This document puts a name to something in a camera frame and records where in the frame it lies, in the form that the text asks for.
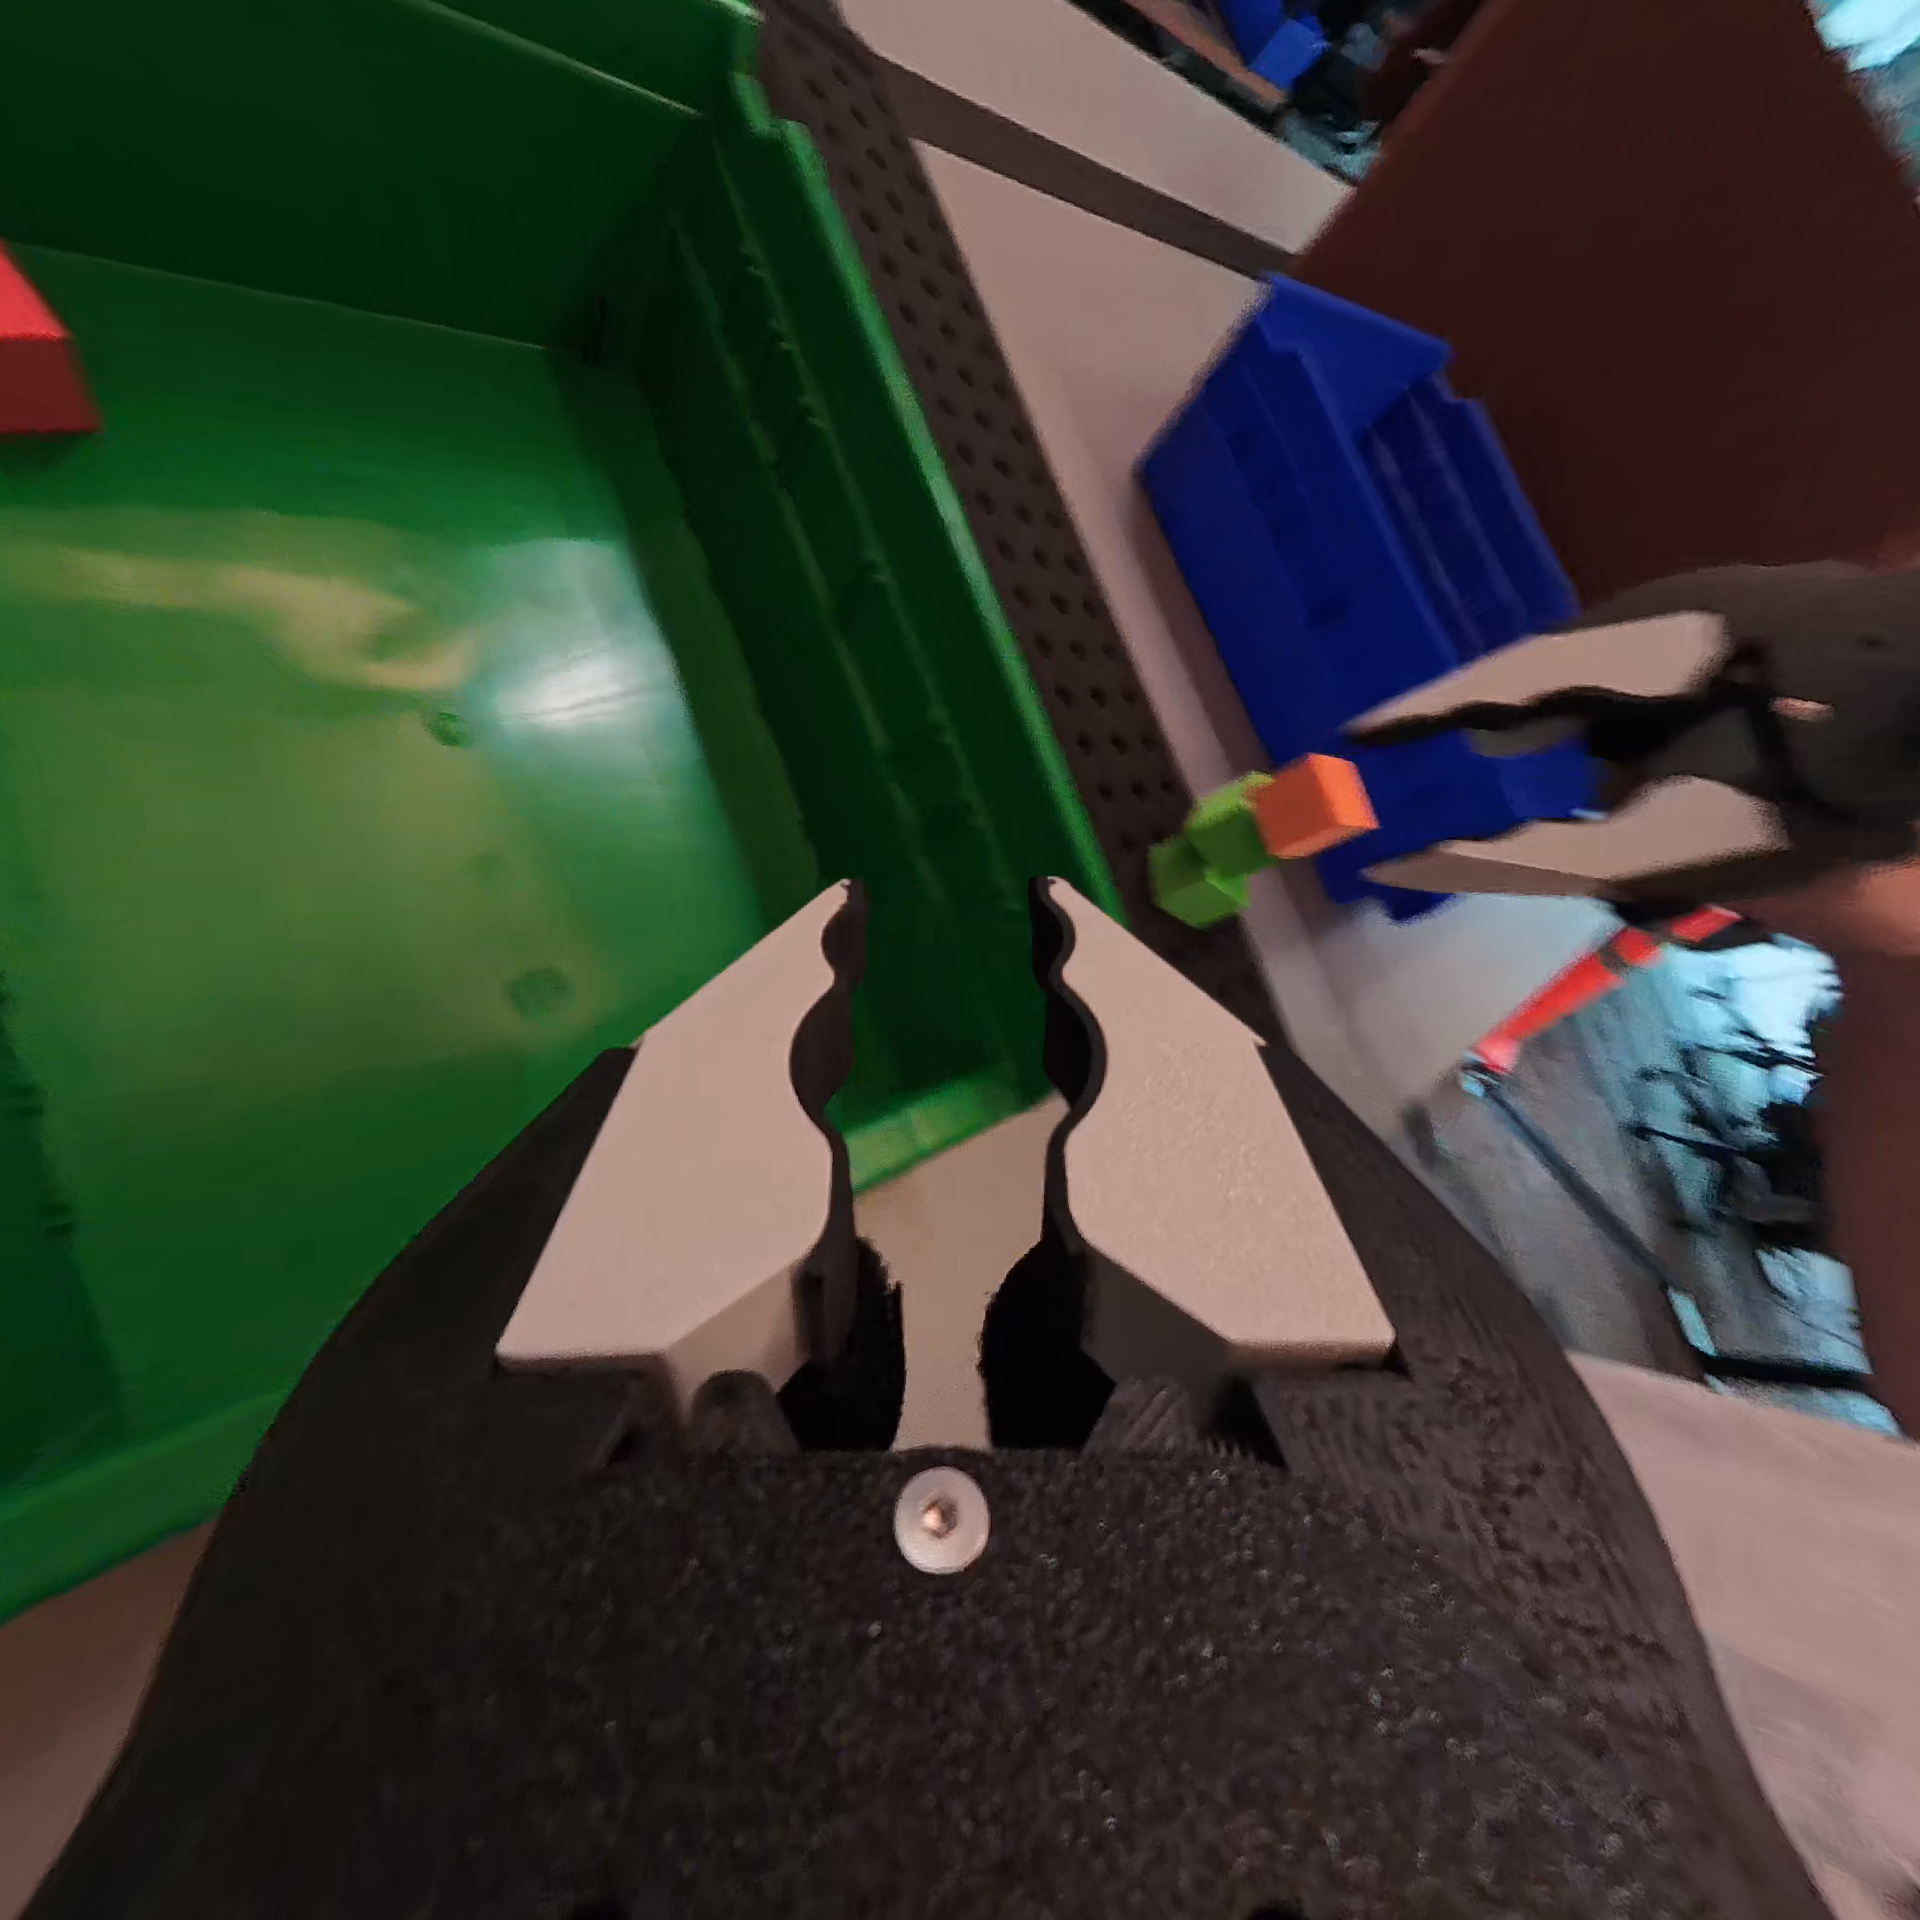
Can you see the orange cube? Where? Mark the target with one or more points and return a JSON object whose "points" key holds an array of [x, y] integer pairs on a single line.
{"points": [[1317, 803]]}

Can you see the red block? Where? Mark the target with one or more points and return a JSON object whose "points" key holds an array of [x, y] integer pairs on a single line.
{"points": [[31, 369]]}

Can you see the white desk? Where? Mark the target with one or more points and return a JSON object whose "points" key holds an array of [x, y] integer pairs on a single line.
{"points": [[1109, 346]]}

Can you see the brown divider panel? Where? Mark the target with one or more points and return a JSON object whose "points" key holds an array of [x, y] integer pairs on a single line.
{"points": [[1652, 300]]}

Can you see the red bar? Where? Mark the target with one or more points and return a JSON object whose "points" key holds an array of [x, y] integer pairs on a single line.
{"points": [[1559, 997]]}

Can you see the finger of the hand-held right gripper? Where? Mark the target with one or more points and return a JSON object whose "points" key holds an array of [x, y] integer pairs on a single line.
{"points": [[1652, 839], [1589, 668]]}

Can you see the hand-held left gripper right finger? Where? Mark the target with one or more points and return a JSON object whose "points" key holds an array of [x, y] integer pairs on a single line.
{"points": [[1214, 1201]]}

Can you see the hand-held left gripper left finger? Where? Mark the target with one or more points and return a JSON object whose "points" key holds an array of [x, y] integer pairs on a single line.
{"points": [[675, 1201]]}

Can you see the green cube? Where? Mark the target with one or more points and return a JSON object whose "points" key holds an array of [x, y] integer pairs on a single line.
{"points": [[1202, 892], [1229, 826]]}

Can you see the person's right forearm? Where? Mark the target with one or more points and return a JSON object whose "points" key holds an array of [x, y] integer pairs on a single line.
{"points": [[1875, 1125]]}

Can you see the green plastic bin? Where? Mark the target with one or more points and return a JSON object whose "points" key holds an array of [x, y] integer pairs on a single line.
{"points": [[376, 826]]}

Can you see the blue plastic bin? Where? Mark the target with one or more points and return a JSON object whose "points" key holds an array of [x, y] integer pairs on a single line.
{"points": [[1276, 44], [1349, 571]]}

